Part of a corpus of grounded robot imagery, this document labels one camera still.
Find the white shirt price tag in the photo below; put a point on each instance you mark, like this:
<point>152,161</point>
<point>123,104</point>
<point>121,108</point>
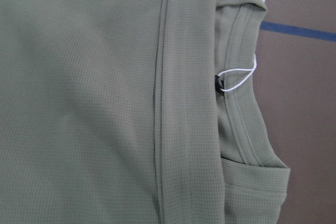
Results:
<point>237,27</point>

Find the sage green long-sleeve shirt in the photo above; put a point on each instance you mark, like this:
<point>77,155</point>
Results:
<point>134,111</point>

